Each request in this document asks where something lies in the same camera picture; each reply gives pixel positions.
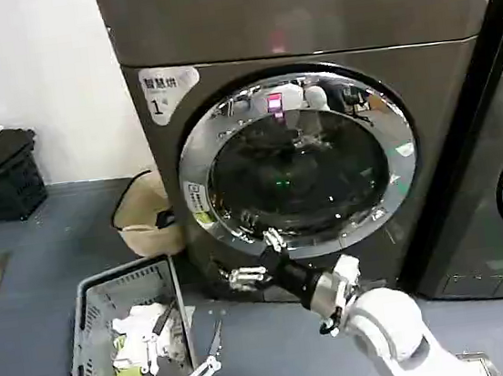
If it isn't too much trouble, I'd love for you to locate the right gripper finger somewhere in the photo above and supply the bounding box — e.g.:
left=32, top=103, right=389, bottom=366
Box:
left=216, top=261, right=272, bottom=296
left=258, top=224, right=288, bottom=257

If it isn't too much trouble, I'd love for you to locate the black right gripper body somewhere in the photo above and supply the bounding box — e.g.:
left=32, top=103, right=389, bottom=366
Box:
left=257, top=239, right=326, bottom=316

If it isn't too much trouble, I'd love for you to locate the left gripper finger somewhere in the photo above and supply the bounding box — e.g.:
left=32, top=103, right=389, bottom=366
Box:
left=130, top=299, right=187, bottom=376
left=174, top=319, right=230, bottom=376

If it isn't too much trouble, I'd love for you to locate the white crumpled cloth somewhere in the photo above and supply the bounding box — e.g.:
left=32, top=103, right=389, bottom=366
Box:
left=107, top=299, right=186, bottom=367

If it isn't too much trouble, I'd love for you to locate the beige fabric hamper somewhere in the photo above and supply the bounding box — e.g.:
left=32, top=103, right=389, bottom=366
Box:
left=103, top=165, right=190, bottom=263

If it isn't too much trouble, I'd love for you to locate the round glass dryer door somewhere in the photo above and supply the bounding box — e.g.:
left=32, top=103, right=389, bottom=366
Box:
left=169, top=58, right=428, bottom=273

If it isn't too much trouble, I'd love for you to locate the grey dryer with chrome door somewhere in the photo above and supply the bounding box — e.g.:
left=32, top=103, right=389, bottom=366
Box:
left=375, top=0, right=503, bottom=314

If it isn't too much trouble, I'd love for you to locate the black plastic crate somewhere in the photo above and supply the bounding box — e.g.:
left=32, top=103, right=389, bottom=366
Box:
left=0, top=130, right=52, bottom=224

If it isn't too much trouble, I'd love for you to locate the grey front-loading dryer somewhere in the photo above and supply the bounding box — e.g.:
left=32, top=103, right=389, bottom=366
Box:
left=95, top=0, right=503, bottom=336

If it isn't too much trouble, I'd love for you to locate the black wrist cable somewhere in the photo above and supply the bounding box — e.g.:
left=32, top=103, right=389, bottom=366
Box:
left=313, top=291, right=364, bottom=340

